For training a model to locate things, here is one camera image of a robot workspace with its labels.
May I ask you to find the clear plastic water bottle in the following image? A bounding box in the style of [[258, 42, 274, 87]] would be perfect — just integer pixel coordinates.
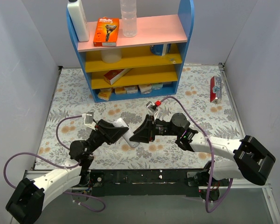
[[120, 0, 137, 37]]

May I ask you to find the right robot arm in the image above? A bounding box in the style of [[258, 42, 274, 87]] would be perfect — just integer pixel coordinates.
[[130, 113, 276, 186]]

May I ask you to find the blue wooden shelf unit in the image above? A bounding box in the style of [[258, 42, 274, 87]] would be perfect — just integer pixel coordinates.
[[66, 0, 195, 103]]

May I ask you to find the blue and white can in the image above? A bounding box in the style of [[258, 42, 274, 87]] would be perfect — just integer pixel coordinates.
[[150, 43, 171, 56]]

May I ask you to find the white plastic bottle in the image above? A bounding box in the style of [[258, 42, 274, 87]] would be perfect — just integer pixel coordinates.
[[67, 0, 89, 42]]

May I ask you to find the mint green sponge pack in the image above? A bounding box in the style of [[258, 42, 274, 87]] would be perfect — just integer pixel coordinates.
[[151, 83, 163, 90]]

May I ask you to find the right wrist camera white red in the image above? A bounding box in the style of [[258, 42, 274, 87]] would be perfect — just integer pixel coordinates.
[[146, 100, 161, 119]]

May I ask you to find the orange Gillette razor box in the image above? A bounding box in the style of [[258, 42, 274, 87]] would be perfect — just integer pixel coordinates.
[[93, 17, 119, 47]]

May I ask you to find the white sponge pack tilted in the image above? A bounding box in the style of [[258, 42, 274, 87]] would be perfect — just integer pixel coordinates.
[[138, 84, 152, 94]]

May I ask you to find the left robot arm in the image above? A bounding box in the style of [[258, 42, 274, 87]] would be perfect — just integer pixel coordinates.
[[6, 119, 129, 224]]

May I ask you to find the aluminium rail frame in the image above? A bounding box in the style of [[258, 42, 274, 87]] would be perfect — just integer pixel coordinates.
[[10, 62, 280, 224]]

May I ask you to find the small clear wrapped item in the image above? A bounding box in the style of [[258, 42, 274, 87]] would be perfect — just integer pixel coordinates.
[[170, 58, 176, 64]]

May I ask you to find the yellow Kamenoko sponge pack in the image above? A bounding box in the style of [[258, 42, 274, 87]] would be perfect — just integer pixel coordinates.
[[98, 91, 112, 101]]

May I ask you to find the red and white long box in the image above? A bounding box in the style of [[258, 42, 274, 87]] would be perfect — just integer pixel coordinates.
[[104, 68, 131, 85]]

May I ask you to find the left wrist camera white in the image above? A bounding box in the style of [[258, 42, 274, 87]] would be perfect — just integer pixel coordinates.
[[82, 112, 96, 130]]

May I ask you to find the white remote control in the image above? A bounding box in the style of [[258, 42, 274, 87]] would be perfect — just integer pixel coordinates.
[[112, 118, 140, 148]]

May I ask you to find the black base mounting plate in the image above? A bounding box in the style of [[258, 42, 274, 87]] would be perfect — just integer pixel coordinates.
[[84, 168, 209, 197]]

